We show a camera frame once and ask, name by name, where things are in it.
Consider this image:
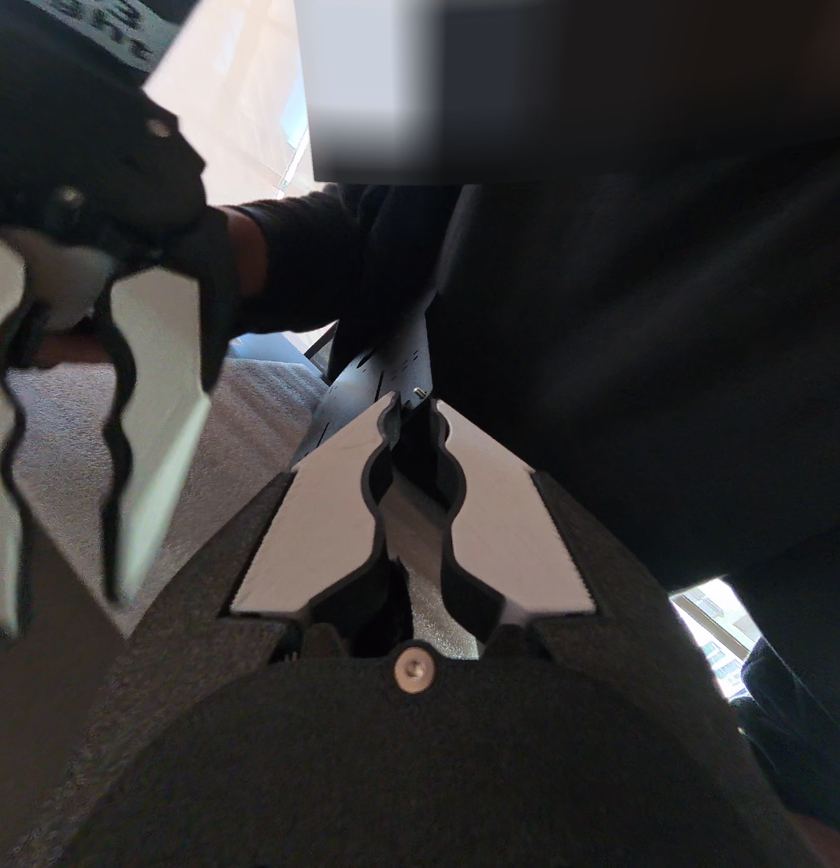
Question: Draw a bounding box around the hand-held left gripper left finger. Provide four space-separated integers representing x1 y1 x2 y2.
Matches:
227 391 403 621

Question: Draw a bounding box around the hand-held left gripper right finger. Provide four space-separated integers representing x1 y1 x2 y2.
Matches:
430 399 597 626

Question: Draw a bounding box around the black metal plate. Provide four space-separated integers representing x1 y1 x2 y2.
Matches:
291 298 455 591

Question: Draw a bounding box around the person's right forearm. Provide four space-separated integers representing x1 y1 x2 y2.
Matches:
223 183 462 340

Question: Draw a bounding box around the person's right hand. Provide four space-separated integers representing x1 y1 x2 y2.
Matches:
37 319 120 372

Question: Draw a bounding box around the white foam sheet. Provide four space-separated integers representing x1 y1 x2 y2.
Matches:
6 356 482 660

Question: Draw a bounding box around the window with roller blinds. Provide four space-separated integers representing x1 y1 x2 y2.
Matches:
145 0 319 198

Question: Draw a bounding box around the clear window pane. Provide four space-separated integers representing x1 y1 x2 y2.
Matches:
671 576 763 699

